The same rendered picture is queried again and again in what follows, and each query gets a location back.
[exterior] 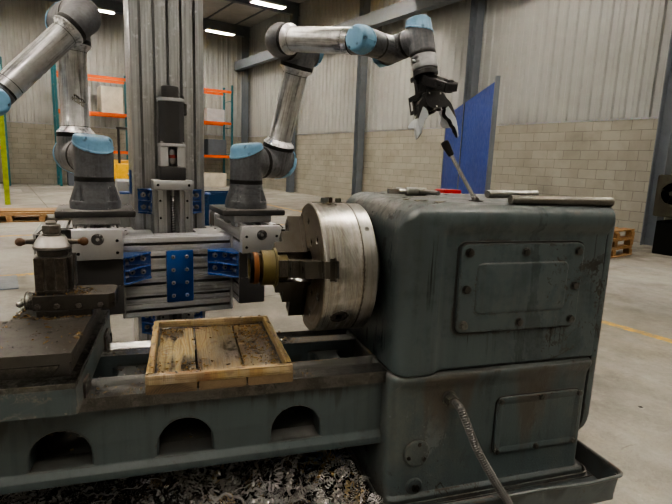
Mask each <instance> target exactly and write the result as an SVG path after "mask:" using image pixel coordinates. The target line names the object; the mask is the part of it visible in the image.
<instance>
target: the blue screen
mask: <svg viewBox="0 0 672 504"><path fill-rule="evenodd" d="M500 78H501V76H495V82H494V83H492V84H491V85H490V86H488V87H487V88H485V89H484V90H482V91H481V92H480V93H478V94H477V95H475V96H474V97H472V98H471V99H469V100H468V99H464V104H462V105H461V106H459V107H458V108H457V109H455V110H454V112H455V115H456V121H457V126H458V137H457V138H456V137H455V135H454V134H453V132H452V129H451V128H445V130H444V141H445V140H448V141H449V143H450V145H451V147H452V150H453V152H454V157H455V159H456V161H457V163H458V165H459V166H460V168H461V170H462V172H463V174H464V176H465V178H466V180H467V181H468V183H469V185H470V187H471V189H472V191H473V193H474V194H485V191H486V190H490V185H491V175H492V164H493V153H494V142H495V132H496V121H497V110H498V99H499V89H500ZM440 189H456V190H461V193H465V194H470V193H469V192H468V190H467V188H466V186H465V184H464V182H463V180H462V179H461V177H460V175H459V173H458V171H457V169H456V167H455V166H454V164H453V162H452V160H451V158H450V157H448V155H447V154H446V152H445V151H444V149H443V157H442V170H441V184H440Z"/></svg>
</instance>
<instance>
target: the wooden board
mask: <svg viewBox="0 0 672 504"><path fill-rule="evenodd" d="M264 316H265V317H264ZM269 322H270V321H269V320H268V317H267V315H260V316H252V317H251V316H242V317H239V316H235V317H219V318H197V319H186V320H185V319H178V320H159V321H154V325H153V331H152V335H154V336H152V338H151V345H150V352H149V358H148V363H147V369H146V375H148V376H146V375H145V393H146V395H155V394H166V393H176V392H187V391H196V390H197V381H199V390H209V389H220V388H231V387H242V386H246V385H247V383H248V385H260V384H271V383H282V382H292V381H293V364H292V362H291V359H290V357H289V355H288V354H287V352H286V350H285V349H284V346H283V344H282V343H281V341H280V340H279V338H278V336H277V334H276V331H275V329H274V328H273V326H272V324H271V322H270V323H269ZM249 323H250V324H249ZM257 323H259V324H260V326H259V327H261V326H262V328H263V330H262V328H260V332H259V330H257V329H259V327H258V326H255V325H254V324H256V325H258V324H257ZM241 324H242V325H244V326H245V327H246V325H250V326H247V327H246V328H247V329H244V326H243V327H240V326H238V325H241ZM245 324H246V325H245ZM251 324H252V325H254V327H255V328H256V327H257V329H254V330H253V328H254V327H252V328H251ZM215 325H216V326H215ZM231 325H232V327H231ZM197 326H198V327H197ZM200 326H201V327H200ZM208 326H209V327H208ZM211 326H212V327H211ZM214 326H215V327H216V328H215V327H214ZM229 326H230V327H229ZM183 327H184V328H183ZM188 327H189V328H188ZM195 327H197V328H200V330H199V329H195V330H196V331H195V341H196V354H197V363H198V364H199V365H200V366H197V367H198V368H199V369H200V368H201V372H200V371H199V370H196V363H194V364H191V363H193V362H195V361H196V360H195V346H194V340H193V341H192V338H193V339H194V331H192V330H193V328H195ZM202 327H204V328H202ZM213 327H214V328H213ZM233 327H234V328H235V329H234V328H233ZM167 328H169V329H168V331H167ZM171 328H173V329H174V330H172V329H171ZM177 328H178V329H177ZM206 328H207V329H206ZM225 328H226V329H225ZM229 328H230V329H229ZM242 328H243V331H242V330H241V329H242ZM154 329H155V331H154ZM162 329H166V330H165V331H166V333H163V332H162ZM170 329H171V330H170ZM183 329H185V330H183ZM188 329H189V330H188ZM201 329H202V330H201ZM214 329H216V330H218V331H219V332H218V331H216V330H214ZM175 330H176V331H175ZM179 330H181V331H179ZM239 330H240V331H241V332H242V334H243V332H244V334H246V335H247V334H248V332H247V331H245V330H248V331H249V332H251V333H250V334H248V336H246V337H245V336H244V335H242V334H241V332H240V331H239ZM256 330H257V332H256V333H255V332H254V331H256ZM157 331H159V332H157ZM163 331H164V330H163ZM165 331H164V332H165ZM171 331H172V332H171ZM177 331H178V332H177ZM229 331H230V332H229ZM263 331H264V332H265V333H264V334H261V333H263ZM225 332H226V333H225ZM231 332H232V333H231ZM233 332H234V334H233ZM237 332H238V335H235V333H237ZM246 332H247V333H246ZM252 332H254V333H252ZM258 332H259V333H260V334H258ZM162 333H163V334H169V335H170V336H169V335H161V334H162ZM172 333H173V334H172ZM181 333H182V334H181ZM228 333H229V334H228ZM221 334H222V336H221ZM223 334H224V335H223ZM251 334H252V336H253V338H252V337H249V335H250V336H251ZM160 335H161V336H160ZM183 335H184V337H183ZM257 335H258V336H257ZM263 335H264V336H266V335H268V337H267V336H266V337H265V340H266V339H267V340H269V341H265V340H264V338H262V337H261V336H263ZM178 336H179V338H178ZM230 336H231V337H230ZM233 336H239V337H238V338H236V337H235V338H233ZM243 336H244V337H243ZM264 336H263V337H264ZM161 337H162V338H163V340H164V341H163V340H162V339H160V338H161ZM168 337H169V338H168ZM171 337H172V338H171ZM209 337H211V338H209ZM227 337H228V338H227ZM241 337H242V338H241ZM247 337H249V338H248V339H245V338H247ZM259 337H260V338H259ZM165 338H166V339H165ZM252 339H253V340H252ZM256 339H257V340H256ZM242 340H243V341H244V342H241V341H242ZM247 340H248V341H247ZM258 340H259V341H258ZM263 340H264V341H263ZM162 341H163V342H162ZM246 341H247V342H246ZM252 341H253V342H254V341H255V342H254V343H253V342H252ZM248 343H249V344H248ZM251 343H252V344H251ZM265 343H266V344H265ZM268 343H269V346H272V347H269V346H267V344H268ZM207 344H208V345H207ZM246 344H247V345H246ZM259 344H260V346H259ZM212 345H213V346H212ZM255 345H257V346H256V347H255V348H253V347H254V346H255ZM249 346H250V347H251V348H250V347H249ZM262 346H263V347H264V348H262ZM266 346H267V347H269V348H270V349H269V348H268V349H267V350H266V348H267V347H266ZM245 347H246V349H244V348H245ZM248 347H249V348H248ZM257 347H260V348H262V349H263V350H264V351H263V350H262V349H261V351H260V350H258V349H260V348H258V349H256V348H257ZM273 347H274V348H273ZM247 349H249V350H247ZM252 349H253V350H254V349H255V350H256V351H252ZM272 349H273V352H274V351H275V352H274V355H273V356H272V355H271V354H270V352H271V351H272ZM244 351H245V352H244ZM246 351H247V352H246ZM250 351H252V352H250ZM259 351H260V352H259ZM209 352H210V353H209ZM263 352H264V353H263ZM268 352H269V353H268ZM273 352H271V353H273ZM237 353H238V354H237ZM247 353H251V354H253V356H252V358H251V357H250V356H251V354H247ZM255 353H257V354H255ZM262 353H263V354H262ZM275 353H276V354H275ZM243 355H248V356H246V357H243ZM260 355H261V356H262V359H261V358H260ZM265 355H266V356H265ZM150 356H151V357H150ZM152 356H154V357H152ZM270 356H272V357H270ZM275 356H276V357H275ZM277 356H278V358H277ZM241 357H242V358H241ZM253 357H258V358H260V359H258V358H253ZM267 357H268V358H267ZM202 358H204V359H202ZM239 358H240V359H239ZM273 358H274V359H278V360H276V363H273V364H270V362H273V361H274V360H270V359H273ZM191 359H192V360H191ZM243 359H245V360H246V361H245V362H243V361H244V360H243ZM257 359H258V360H257ZM264 359H266V360H264ZM154 360H155V361H154ZM211 360H213V361H211ZM241 360H242V361H241ZM254 360H255V361H254ZM261 360H262V362H260V361H261ZM175 361H178V362H177V363H176V362H175ZM198 361H199V362H201V363H199V362H198ZM264 361H265V362H267V364H266V363H265V362H264ZM268 361H269V362H268ZM279 361H280V362H279ZM159 362H160V363H161V364H160V363H159ZM165 362H166V363H165ZM167 362H170V363H171V364H167ZM184 362H186V364H183V365H186V367H187V366H189V364H191V366H192V367H190V368H185V367H184V366H183V365H182V363H184ZM187 362H191V363H187ZM202 362H203V363H202ZM241 362H242V364H240V363H241ZM251 362H252V363H251ZM274 362H275V361H274ZM180 363H181V364H180ZM228 363H230V365H226V364H228ZM253 363H254V365H253ZM198 364H197V365H198ZM203 364H205V365H208V366H205V365H203ZM211 364H212V365H211ZM265 364H266V365H265ZM158 365H159V366H158ZM160 365H161V366H160ZM242 365H247V366H242ZM157 366H158V367H157ZM174 366H175V367H174ZM193 366H194V367H195V368H194V369H195V370H192V369H191V368H193ZM204 366H205V367H204ZM150 367H153V368H150ZM161 367H162V368H161ZM164 368H169V369H166V370H165V369H164ZM159 369H161V370H159ZM184 369H185V370H184ZM187 369H189V370H190V372H189V371H188V370H187ZM158 371H160V372H158ZM161 371H163V372H164V373H162V372H161ZM175 371H177V373H175ZM191 371H192V372H191ZM158 373H159V374H158Z"/></svg>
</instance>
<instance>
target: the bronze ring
mask: <svg viewBox="0 0 672 504"><path fill-rule="evenodd" d="M279 260H289V258H288V256H287V255H278V252H277V250H276V248H273V249H272V250H261V251H260V252H259V253H257V252H252V253H248V258H247V275H248V282H249V283H250V284H258V283H260V284H261V285H273V287H276V286H277V285H278V280H287V279H288V278H289V277H279Z"/></svg>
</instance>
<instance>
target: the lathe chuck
mask: <svg viewBox="0 0 672 504"><path fill-rule="evenodd" d="M324 204H325V203H307V204H306V205H305V206H304V207H303V209H302V215H303V222H304V229H305V236H306V243H307V248H309V249H310V251H311V255H312V259H309V258H305V259H294V260H319V261H330V258H334V259H335V261H338V278H337V279H335V281H331V282H330V279H323V278H322V279H319V278H318V279H312V281H311V284H310V285H308V286H307V293H306V300H305V308H304V315H303V322H304V324H305V326H306V327H307V328H308V329H309V330H310V331H322V330H338V329H348V328H350V327H351V326H352V325H353V324H354V322H355V320H356V318H357V316H358V313H359V310H360V306H361V301H362V295H363V286H364V255H363V245H362V239H361V233H360V229H359V225H358V222H357V219H356V217H355V214H354V212H353V211H352V209H351V208H350V207H349V206H348V205H347V204H345V203H330V204H335V206H328V205H324ZM337 313H345V314H346V317H345V318H344V319H343V320H340V321H334V320H332V317H333V315H335V314H337Z"/></svg>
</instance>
